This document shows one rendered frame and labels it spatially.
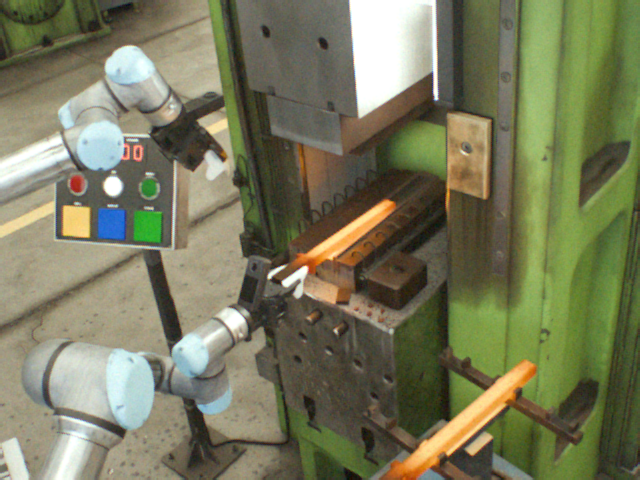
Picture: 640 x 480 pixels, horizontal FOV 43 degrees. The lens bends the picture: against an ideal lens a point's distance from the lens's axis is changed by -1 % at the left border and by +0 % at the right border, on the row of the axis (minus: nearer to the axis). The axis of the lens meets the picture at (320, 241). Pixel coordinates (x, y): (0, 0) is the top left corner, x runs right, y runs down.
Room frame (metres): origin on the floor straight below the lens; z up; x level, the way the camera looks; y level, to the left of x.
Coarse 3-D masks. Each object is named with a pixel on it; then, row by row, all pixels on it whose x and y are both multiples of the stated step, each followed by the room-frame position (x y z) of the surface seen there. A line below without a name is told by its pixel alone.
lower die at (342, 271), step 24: (360, 192) 1.79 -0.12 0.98; (384, 192) 1.76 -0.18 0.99; (432, 192) 1.73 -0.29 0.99; (336, 216) 1.69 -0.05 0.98; (384, 216) 1.64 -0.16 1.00; (312, 240) 1.59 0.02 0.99; (360, 240) 1.56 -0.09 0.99; (384, 240) 1.55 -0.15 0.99; (336, 264) 1.50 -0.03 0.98; (360, 264) 1.48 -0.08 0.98; (360, 288) 1.48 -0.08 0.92
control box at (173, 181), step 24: (144, 144) 1.80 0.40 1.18; (120, 168) 1.80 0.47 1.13; (144, 168) 1.78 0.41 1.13; (168, 168) 1.76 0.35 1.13; (72, 192) 1.81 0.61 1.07; (96, 192) 1.79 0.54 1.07; (120, 192) 1.77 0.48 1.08; (168, 192) 1.73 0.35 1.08; (96, 216) 1.76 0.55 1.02; (168, 216) 1.70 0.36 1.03; (72, 240) 1.75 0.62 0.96; (96, 240) 1.73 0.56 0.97; (120, 240) 1.71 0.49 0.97; (168, 240) 1.67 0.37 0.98
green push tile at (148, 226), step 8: (136, 216) 1.72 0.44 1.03; (144, 216) 1.71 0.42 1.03; (152, 216) 1.71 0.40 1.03; (160, 216) 1.70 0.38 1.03; (136, 224) 1.71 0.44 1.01; (144, 224) 1.70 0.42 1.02; (152, 224) 1.70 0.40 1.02; (160, 224) 1.69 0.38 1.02; (136, 232) 1.70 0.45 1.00; (144, 232) 1.70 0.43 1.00; (152, 232) 1.69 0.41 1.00; (160, 232) 1.68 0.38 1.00; (136, 240) 1.69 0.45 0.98; (144, 240) 1.69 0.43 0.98; (152, 240) 1.68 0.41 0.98; (160, 240) 1.67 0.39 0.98
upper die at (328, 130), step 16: (432, 80) 1.70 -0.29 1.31; (272, 96) 1.59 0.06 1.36; (400, 96) 1.61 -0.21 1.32; (416, 96) 1.65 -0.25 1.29; (272, 112) 1.59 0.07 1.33; (288, 112) 1.56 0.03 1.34; (304, 112) 1.53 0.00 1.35; (320, 112) 1.50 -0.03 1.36; (336, 112) 1.47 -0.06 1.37; (384, 112) 1.57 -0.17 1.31; (400, 112) 1.61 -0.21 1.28; (272, 128) 1.60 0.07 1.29; (288, 128) 1.56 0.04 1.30; (304, 128) 1.53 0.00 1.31; (320, 128) 1.50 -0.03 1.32; (336, 128) 1.47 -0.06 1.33; (352, 128) 1.49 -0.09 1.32; (368, 128) 1.53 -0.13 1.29; (320, 144) 1.50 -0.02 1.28; (336, 144) 1.47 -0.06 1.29; (352, 144) 1.49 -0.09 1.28
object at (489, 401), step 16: (528, 368) 1.11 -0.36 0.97; (496, 384) 1.08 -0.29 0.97; (512, 384) 1.07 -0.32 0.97; (480, 400) 1.04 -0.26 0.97; (496, 400) 1.04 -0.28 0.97; (464, 416) 1.01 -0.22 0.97; (480, 416) 1.01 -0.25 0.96; (448, 432) 0.97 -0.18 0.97; (464, 432) 0.98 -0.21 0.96; (432, 448) 0.94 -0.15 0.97; (448, 448) 0.95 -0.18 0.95; (400, 464) 0.91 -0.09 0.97; (416, 464) 0.91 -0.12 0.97; (432, 464) 0.93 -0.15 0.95
